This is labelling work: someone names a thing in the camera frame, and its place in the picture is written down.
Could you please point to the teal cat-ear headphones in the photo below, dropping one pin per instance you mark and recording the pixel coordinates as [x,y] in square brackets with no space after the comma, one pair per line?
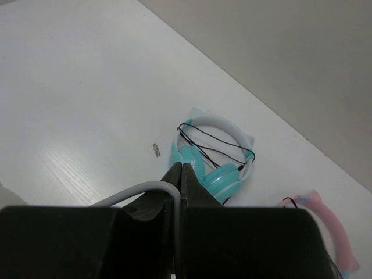
[219,152]

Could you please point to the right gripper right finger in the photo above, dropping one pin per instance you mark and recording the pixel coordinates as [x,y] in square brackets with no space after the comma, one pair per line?
[203,236]

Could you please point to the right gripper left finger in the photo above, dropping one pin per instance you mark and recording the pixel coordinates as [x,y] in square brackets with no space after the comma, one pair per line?
[152,234]

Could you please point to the blue pink cat-ear headphones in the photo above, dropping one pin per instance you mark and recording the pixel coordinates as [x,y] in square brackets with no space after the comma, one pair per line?
[333,233]

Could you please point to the small grey scrap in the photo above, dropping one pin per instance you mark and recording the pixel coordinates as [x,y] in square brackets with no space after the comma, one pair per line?
[156,150]

